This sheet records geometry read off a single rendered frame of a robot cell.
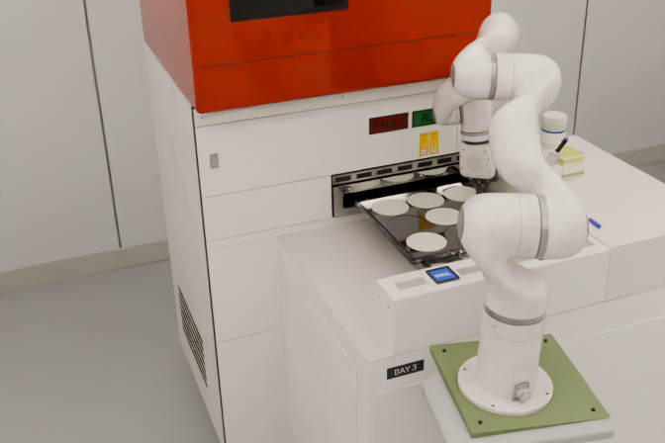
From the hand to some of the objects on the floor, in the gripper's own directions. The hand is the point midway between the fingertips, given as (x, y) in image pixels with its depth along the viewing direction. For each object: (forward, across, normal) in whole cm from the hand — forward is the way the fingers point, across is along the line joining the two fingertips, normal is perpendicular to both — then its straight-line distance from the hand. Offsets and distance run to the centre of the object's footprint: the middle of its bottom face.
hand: (482, 192), depth 234 cm
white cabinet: (+93, +3, +13) cm, 94 cm away
